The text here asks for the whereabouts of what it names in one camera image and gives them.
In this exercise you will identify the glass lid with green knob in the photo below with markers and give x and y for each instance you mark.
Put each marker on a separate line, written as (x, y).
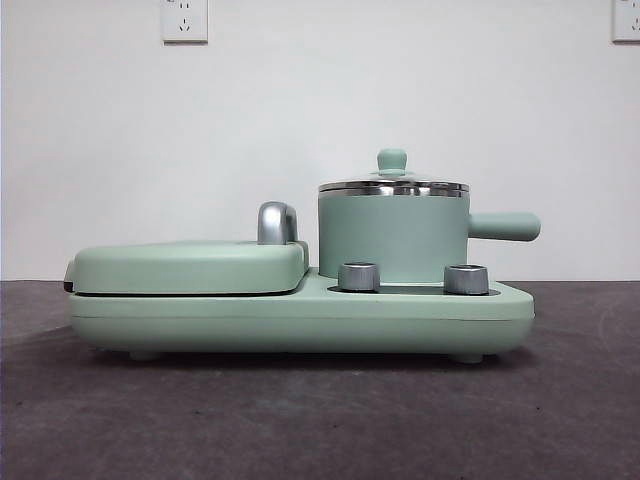
(392, 160)

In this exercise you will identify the mint green griddle lid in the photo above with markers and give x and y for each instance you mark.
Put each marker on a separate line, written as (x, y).
(175, 265)

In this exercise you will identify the white wall socket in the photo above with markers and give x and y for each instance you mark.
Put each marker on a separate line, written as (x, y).
(627, 20)
(184, 20)

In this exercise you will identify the mint green breakfast machine base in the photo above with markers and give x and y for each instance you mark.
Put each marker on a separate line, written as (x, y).
(300, 320)

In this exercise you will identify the silver control knob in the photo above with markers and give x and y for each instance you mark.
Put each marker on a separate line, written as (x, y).
(358, 276)
(465, 278)

